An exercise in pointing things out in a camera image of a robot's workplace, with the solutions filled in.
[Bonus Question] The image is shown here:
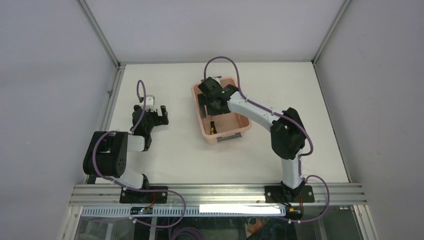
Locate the black yellow screwdriver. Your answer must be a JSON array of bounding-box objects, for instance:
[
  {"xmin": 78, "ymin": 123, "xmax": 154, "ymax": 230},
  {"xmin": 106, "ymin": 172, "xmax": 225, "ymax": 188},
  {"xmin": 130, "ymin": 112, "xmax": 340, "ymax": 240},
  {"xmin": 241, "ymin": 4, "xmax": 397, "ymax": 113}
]
[{"xmin": 210, "ymin": 120, "xmax": 218, "ymax": 135}]

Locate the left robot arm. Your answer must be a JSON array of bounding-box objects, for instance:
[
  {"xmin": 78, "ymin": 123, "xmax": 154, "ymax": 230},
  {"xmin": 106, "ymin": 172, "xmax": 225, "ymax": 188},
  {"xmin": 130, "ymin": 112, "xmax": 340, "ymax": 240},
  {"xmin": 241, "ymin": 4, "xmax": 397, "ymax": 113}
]
[{"xmin": 82, "ymin": 105, "xmax": 169, "ymax": 203}]

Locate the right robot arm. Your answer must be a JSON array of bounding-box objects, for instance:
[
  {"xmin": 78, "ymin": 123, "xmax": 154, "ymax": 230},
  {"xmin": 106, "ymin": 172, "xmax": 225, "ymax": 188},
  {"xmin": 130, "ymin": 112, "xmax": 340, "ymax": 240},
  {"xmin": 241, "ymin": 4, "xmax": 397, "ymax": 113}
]
[{"xmin": 197, "ymin": 77, "xmax": 307, "ymax": 203}]

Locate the orange object below table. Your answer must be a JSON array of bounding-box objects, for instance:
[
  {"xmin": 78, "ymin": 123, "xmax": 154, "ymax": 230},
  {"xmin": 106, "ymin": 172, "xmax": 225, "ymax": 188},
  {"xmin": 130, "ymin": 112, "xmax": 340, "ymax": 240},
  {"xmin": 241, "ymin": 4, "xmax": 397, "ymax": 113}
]
[{"xmin": 245, "ymin": 217, "xmax": 268, "ymax": 234}]

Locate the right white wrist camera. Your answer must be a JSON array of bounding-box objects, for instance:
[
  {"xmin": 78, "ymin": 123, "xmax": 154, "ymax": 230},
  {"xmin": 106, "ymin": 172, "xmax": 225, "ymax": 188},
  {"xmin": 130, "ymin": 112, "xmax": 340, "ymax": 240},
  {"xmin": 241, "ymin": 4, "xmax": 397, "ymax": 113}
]
[{"xmin": 212, "ymin": 76, "xmax": 221, "ymax": 86}]

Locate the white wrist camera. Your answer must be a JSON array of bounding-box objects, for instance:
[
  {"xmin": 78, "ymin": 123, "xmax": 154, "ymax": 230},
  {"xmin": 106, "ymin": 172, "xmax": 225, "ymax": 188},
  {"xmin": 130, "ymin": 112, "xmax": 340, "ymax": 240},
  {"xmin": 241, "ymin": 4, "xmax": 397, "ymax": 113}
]
[
  {"xmin": 140, "ymin": 95, "xmax": 157, "ymax": 112},
  {"xmin": 212, "ymin": 76, "xmax": 221, "ymax": 86}
]

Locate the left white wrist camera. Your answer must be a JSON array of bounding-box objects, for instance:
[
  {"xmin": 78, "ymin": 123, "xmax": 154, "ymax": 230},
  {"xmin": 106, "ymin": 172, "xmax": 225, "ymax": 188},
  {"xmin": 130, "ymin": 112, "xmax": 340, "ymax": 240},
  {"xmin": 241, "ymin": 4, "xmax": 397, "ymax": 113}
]
[{"xmin": 140, "ymin": 95, "xmax": 157, "ymax": 112}]

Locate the left aluminium frame post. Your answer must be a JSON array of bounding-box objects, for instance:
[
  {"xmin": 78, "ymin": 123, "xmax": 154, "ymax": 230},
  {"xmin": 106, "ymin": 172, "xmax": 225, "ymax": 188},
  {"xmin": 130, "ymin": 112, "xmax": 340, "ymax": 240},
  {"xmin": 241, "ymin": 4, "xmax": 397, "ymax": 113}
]
[{"xmin": 76, "ymin": 0, "xmax": 125, "ymax": 131}]

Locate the aluminium frame post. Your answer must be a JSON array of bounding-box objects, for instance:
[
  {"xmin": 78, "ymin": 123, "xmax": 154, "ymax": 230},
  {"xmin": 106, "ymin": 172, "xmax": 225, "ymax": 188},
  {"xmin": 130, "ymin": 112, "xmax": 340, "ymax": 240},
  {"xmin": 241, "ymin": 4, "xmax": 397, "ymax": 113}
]
[
  {"xmin": 311, "ymin": 0, "xmax": 352, "ymax": 67},
  {"xmin": 76, "ymin": 0, "xmax": 125, "ymax": 131}
]

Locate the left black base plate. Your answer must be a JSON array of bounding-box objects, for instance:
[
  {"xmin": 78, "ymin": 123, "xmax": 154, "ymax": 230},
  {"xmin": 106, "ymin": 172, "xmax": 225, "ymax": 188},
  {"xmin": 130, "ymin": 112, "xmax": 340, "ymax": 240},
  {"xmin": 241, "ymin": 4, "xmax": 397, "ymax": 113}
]
[{"xmin": 119, "ymin": 186, "xmax": 168, "ymax": 204}]

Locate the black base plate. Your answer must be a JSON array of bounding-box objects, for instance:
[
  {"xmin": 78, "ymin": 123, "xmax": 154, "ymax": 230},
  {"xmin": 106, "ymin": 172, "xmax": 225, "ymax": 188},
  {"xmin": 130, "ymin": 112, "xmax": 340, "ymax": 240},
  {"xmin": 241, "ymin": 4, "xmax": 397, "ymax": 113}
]
[
  {"xmin": 119, "ymin": 186, "xmax": 168, "ymax": 204},
  {"xmin": 264, "ymin": 185, "xmax": 315, "ymax": 204}
]

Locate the white slotted cable duct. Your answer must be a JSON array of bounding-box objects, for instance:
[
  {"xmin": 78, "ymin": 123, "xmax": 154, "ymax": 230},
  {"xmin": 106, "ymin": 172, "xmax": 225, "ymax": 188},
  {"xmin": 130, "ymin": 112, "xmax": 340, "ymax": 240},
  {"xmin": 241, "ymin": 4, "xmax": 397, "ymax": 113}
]
[{"xmin": 81, "ymin": 204, "xmax": 296, "ymax": 218}]

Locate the aluminium front rail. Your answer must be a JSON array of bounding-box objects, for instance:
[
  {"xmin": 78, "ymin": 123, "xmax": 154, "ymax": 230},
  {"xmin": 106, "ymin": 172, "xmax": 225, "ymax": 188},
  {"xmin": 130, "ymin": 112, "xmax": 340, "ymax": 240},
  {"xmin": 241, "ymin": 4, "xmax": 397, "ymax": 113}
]
[{"xmin": 69, "ymin": 183, "xmax": 367, "ymax": 207}]

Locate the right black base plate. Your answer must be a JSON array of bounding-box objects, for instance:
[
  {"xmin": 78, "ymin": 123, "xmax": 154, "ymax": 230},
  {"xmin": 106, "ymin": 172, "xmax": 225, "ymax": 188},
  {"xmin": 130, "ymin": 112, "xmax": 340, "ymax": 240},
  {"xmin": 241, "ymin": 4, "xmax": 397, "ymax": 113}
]
[{"xmin": 264, "ymin": 185, "xmax": 315, "ymax": 204}]

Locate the right aluminium frame post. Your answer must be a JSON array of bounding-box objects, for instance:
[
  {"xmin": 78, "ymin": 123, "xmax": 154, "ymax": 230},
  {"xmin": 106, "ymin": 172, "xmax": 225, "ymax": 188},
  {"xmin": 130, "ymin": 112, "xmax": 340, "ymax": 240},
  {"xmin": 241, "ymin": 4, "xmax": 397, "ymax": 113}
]
[{"xmin": 311, "ymin": 0, "xmax": 352, "ymax": 67}]

